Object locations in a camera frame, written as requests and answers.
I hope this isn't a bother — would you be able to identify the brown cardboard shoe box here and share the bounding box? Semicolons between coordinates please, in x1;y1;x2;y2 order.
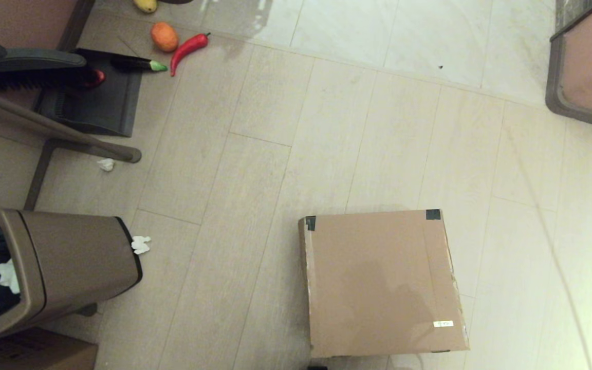
299;209;470;359

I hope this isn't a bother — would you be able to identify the red toy chili pepper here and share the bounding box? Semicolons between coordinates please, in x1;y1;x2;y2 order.
170;32;211;77

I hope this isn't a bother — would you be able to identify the orange toy fruit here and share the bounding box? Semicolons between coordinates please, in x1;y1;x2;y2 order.
151;22;179;53

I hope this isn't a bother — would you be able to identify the dark purple toy eggplant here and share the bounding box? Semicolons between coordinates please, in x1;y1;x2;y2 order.
110;55;168;72

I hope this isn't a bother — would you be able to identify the dark grey dustpan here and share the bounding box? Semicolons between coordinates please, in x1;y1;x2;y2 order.
34;48;142;137

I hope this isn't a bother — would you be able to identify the brown plastic trash bin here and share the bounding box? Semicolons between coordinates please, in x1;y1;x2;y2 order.
0;208;143;346

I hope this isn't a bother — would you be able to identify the black grey broom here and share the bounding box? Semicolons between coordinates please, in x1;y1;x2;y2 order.
0;25;91;92

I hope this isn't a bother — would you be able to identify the plain brown cardboard carton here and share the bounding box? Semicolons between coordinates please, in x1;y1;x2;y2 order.
0;328;98;370

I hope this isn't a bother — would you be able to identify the brown metal furniture frame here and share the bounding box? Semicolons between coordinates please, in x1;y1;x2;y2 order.
0;82;142;211

